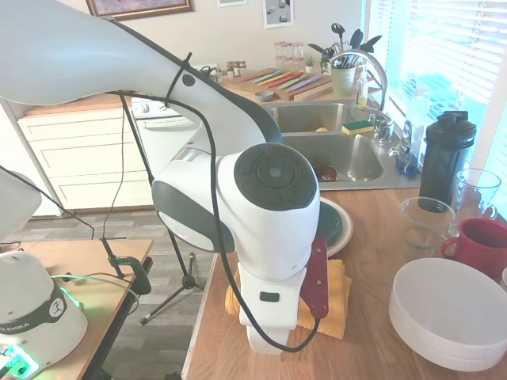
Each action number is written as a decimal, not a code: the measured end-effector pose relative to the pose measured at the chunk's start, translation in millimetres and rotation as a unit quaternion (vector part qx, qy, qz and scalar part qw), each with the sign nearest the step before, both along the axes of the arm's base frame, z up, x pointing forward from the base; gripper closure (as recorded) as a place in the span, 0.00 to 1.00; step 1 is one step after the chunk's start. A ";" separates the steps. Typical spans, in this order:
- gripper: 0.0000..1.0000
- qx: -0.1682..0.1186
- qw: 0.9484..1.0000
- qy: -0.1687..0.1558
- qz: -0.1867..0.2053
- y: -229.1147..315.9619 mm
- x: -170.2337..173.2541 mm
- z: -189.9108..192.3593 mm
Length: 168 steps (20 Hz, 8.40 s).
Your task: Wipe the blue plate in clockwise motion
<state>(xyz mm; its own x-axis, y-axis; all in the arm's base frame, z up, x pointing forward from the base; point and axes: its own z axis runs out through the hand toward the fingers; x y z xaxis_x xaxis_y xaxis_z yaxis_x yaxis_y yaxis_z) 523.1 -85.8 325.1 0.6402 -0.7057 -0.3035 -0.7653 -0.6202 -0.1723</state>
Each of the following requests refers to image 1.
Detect dark red wrist camera mount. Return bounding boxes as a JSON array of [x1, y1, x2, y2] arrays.
[[299, 237, 331, 319]]

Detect teal knife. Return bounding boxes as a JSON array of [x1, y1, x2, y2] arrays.
[[253, 72, 286, 86]]

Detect yellow green sponge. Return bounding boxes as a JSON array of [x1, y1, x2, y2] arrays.
[[341, 120, 375, 137]]

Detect wooden cutting board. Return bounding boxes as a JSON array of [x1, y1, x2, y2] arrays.
[[220, 67, 334, 102]]

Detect yellow knife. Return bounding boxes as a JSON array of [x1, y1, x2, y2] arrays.
[[257, 72, 296, 88]]

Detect green utensil holder cup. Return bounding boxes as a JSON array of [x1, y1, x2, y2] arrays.
[[330, 64, 357, 97]]

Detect clear blue dish soap bottle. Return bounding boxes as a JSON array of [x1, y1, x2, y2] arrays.
[[390, 84, 432, 177]]

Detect green black table clamp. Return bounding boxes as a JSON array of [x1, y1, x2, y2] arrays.
[[100, 236, 154, 296]]

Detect chrome faucet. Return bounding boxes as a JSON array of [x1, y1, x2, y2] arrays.
[[330, 50, 395, 146]]

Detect white bowl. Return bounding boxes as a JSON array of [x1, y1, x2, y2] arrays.
[[389, 304, 507, 373], [388, 257, 507, 352]]

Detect dark blue plate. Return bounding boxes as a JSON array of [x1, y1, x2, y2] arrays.
[[318, 201, 344, 245]]

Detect black shaker bottle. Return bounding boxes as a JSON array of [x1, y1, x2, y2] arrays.
[[418, 110, 478, 214]]

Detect glass measuring cup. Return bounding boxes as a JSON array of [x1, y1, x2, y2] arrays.
[[398, 196, 457, 259]]

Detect stainless steel double sink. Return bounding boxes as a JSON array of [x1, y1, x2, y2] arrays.
[[265, 98, 423, 194]]

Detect green knife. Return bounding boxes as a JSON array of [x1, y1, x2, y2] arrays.
[[276, 75, 312, 92]]

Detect black spatula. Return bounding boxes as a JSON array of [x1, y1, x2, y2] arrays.
[[348, 28, 364, 53]]

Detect beige plate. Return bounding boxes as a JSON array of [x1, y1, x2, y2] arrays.
[[319, 196, 355, 258]]

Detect yellow liquid soap bottle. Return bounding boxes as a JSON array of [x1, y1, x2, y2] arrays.
[[355, 66, 370, 108]]

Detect purple knife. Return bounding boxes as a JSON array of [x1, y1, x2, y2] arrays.
[[285, 76, 319, 94]]

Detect white window blinds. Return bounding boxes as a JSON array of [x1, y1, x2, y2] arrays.
[[364, 0, 507, 167]]

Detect thin black hanging cable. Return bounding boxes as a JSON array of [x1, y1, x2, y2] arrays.
[[100, 93, 128, 239]]

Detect wooden picture frame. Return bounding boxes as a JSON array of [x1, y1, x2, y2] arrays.
[[86, 0, 196, 22]]

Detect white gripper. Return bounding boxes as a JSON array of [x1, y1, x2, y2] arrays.
[[245, 319, 299, 355]]

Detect white kitchen cabinet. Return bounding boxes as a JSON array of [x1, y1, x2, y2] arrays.
[[17, 103, 159, 217]]

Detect red mug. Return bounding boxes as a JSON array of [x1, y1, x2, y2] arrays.
[[440, 217, 507, 280]]

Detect orange terry towel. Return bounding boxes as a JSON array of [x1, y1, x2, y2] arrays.
[[224, 258, 353, 341]]

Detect white stove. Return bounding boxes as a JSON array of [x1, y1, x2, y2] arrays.
[[130, 96, 200, 175]]

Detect clear glass pitcher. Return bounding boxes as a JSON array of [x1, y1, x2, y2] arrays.
[[447, 168, 502, 239]]

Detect white poster with gray shapes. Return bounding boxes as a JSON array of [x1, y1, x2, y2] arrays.
[[262, 0, 295, 29]]

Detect black tripod stand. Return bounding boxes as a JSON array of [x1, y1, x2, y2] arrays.
[[118, 93, 208, 326]]

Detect black slotted spoon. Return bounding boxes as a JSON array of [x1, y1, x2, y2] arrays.
[[331, 22, 346, 53]]

